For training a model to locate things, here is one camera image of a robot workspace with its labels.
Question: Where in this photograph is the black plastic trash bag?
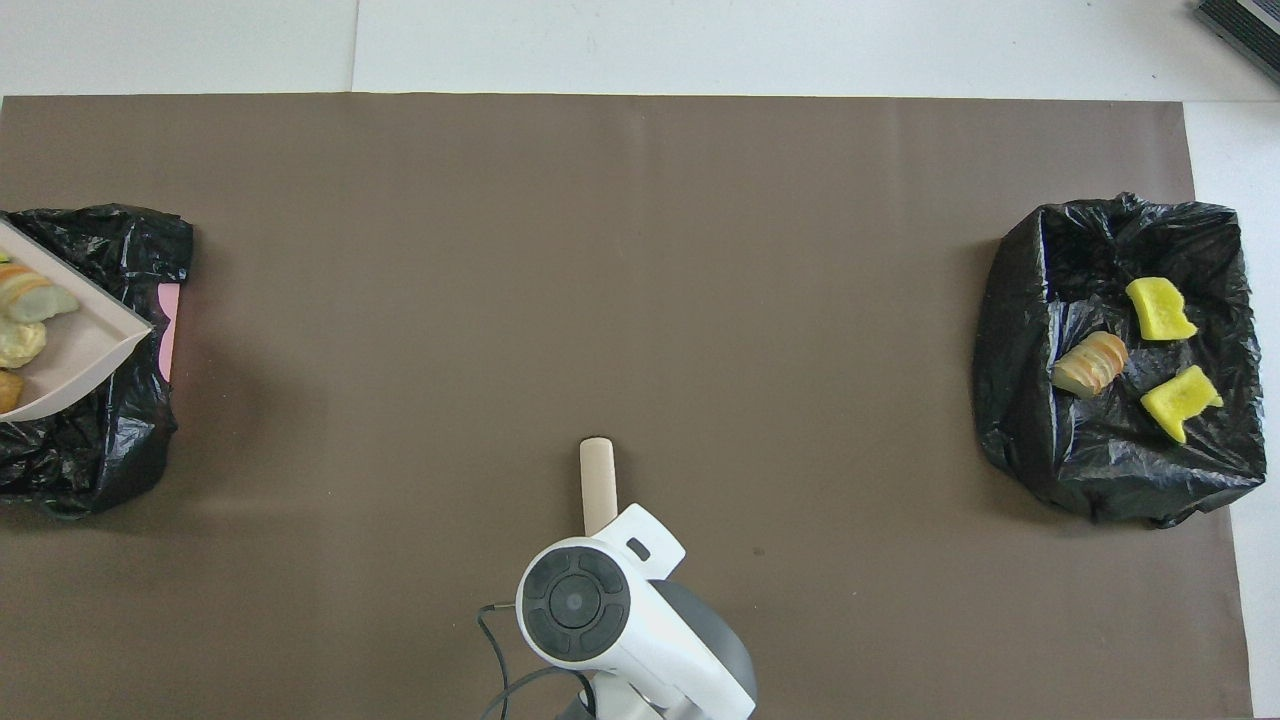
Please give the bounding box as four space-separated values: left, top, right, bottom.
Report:
972 192 1268 529
0 204 194 519

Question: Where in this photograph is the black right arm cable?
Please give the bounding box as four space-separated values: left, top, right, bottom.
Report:
477 604 596 720

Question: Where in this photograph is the dark ribbed device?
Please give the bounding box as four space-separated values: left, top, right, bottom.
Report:
1195 0 1280 84

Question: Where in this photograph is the beige plastic dustpan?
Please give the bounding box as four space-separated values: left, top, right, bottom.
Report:
0 213 154 424

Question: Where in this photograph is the pale beige sponge chunk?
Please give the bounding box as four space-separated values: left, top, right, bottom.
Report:
1052 331 1130 399
0 320 48 370
0 262 81 324

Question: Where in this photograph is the beige brush with black bristles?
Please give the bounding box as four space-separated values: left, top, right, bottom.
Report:
579 437 621 536

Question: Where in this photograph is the yellow sponge piece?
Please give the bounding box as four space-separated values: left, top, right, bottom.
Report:
1125 276 1199 342
1141 365 1225 445

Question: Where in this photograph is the pink plastic bin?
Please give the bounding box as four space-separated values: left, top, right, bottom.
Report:
152 283 183 383

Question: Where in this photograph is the brown table mat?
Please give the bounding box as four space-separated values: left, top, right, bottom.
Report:
0 93 1256 720

